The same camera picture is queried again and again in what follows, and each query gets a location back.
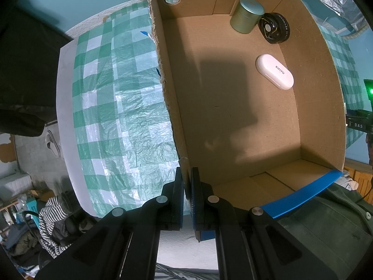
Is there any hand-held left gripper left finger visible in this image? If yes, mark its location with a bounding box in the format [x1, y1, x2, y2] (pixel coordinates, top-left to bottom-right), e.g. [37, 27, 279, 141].
[35, 168, 185, 280]

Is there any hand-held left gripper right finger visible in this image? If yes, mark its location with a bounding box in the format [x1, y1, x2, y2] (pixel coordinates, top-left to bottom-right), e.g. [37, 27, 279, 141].
[191, 168, 340, 280]

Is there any cardboard box with blue rim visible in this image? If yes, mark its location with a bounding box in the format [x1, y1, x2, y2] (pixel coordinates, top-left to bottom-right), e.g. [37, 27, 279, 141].
[147, 0, 347, 242]

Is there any white earbud case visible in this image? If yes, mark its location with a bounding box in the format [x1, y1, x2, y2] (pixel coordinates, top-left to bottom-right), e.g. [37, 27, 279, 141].
[256, 54, 294, 91]

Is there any black round disc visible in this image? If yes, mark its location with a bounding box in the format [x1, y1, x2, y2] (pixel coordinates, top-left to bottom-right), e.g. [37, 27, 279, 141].
[258, 12, 291, 45]

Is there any green round tin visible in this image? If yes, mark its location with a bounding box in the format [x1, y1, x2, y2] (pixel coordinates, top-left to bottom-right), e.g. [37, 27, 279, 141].
[230, 0, 265, 34]

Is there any wooden slatted furniture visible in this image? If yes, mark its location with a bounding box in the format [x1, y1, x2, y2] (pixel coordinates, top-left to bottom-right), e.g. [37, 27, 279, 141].
[344, 166, 373, 205]

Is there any large-check green plastic sheet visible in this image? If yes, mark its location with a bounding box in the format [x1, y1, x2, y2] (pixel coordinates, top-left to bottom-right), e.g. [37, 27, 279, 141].
[71, 0, 365, 210]

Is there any green jacket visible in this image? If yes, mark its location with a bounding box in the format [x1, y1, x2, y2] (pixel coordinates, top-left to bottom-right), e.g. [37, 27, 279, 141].
[277, 178, 373, 280]

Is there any silver plastic sheet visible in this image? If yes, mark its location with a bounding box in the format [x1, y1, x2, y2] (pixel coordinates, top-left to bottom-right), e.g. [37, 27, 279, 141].
[287, 0, 362, 34]

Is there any striped cloth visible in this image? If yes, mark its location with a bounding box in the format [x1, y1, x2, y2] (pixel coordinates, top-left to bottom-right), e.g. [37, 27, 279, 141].
[38, 195, 88, 259]

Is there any beige rope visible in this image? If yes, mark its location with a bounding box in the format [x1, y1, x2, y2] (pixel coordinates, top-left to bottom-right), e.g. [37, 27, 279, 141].
[339, 17, 369, 40]

